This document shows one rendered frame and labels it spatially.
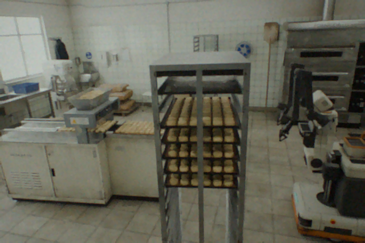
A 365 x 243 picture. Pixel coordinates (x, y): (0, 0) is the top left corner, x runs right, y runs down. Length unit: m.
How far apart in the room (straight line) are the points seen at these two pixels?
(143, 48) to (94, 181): 4.63
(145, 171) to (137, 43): 4.66
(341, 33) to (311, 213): 3.68
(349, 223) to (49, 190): 3.18
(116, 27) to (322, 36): 4.75
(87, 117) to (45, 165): 0.85
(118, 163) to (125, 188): 0.34
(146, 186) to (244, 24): 4.56
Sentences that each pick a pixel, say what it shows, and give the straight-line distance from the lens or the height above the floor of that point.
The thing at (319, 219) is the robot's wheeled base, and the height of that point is 0.24.
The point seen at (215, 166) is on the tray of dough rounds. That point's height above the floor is 1.24.
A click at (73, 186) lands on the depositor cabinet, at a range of 3.47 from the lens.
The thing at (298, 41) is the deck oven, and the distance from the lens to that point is 5.70.
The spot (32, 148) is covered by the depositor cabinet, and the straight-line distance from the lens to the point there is 3.50.
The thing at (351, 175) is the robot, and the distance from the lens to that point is 2.83.
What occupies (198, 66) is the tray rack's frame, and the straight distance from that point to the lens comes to 1.31.
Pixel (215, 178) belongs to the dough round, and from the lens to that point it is 1.62.
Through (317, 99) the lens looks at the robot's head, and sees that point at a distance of 2.68.
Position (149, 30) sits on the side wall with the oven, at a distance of 7.17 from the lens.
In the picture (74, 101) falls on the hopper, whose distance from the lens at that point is 3.10.
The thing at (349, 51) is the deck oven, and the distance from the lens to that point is 5.85.
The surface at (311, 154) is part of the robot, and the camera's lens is 2.86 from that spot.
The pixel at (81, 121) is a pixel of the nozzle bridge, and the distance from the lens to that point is 3.02.
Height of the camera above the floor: 1.98
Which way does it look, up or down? 19 degrees down
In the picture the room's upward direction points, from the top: 2 degrees counter-clockwise
